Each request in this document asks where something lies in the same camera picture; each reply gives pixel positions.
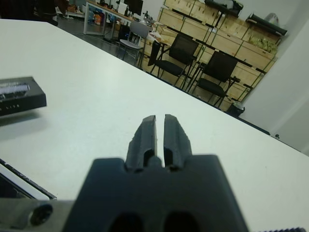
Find black chair side tablet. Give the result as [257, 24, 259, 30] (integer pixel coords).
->
[149, 40, 167, 66]

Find grey plastic chair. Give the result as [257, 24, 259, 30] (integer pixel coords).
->
[118, 21, 153, 62]

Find colourful bags under desk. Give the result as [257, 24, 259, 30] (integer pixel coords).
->
[92, 11, 106, 25]

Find wooden crate with greenish filling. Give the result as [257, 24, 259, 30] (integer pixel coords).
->
[242, 31, 278, 53]

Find black printed box lid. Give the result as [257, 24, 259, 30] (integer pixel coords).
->
[0, 76, 47, 119]

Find dark chair with jacket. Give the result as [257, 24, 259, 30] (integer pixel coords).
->
[31, 0, 60, 26]

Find white frame desk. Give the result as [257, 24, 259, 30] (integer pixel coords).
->
[83, 0, 136, 37]

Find black rolled mat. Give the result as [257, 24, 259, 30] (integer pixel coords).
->
[204, 0, 244, 15]
[246, 13, 289, 36]

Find black waste bin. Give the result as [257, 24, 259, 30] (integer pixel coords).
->
[226, 102, 246, 118]

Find black mesh office chair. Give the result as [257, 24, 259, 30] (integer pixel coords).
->
[192, 51, 239, 107]
[148, 32, 200, 82]

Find black computer tower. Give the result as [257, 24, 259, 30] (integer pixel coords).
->
[119, 24, 131, 41]

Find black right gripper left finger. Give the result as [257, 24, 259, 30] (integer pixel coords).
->
[125, 115, 158, 174]

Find light wooden shipping crate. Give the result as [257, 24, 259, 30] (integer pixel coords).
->
[160, 0, 195, 19]
[156, 9, 185, 31]
[181, 16, 244, 49]
[190, 2, 232, 27]

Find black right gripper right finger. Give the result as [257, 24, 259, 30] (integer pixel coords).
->
[163, 113, 194, 171]

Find black computer monitor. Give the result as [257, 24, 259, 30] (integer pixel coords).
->
[123, 0, 144, 15]

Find white box on desk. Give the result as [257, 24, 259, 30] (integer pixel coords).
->
[117, 2, 129, 15]

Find black box base white insert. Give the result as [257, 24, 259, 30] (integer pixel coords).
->
[0, 158, 58, 201]

